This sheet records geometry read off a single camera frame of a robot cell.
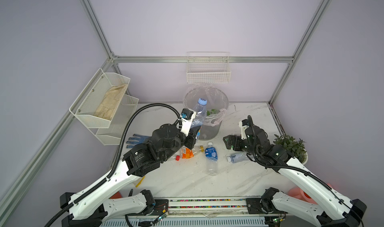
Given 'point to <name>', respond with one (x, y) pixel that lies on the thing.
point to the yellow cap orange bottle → (187, 153)
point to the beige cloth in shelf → (107, 106)
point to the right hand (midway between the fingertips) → (229, 138)
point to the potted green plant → (296, 147)
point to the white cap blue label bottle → (211, 155)
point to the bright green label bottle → (213, 111)
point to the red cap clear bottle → (176, 157)
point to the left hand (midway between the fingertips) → (195, 126)
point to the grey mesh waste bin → (207, 132)
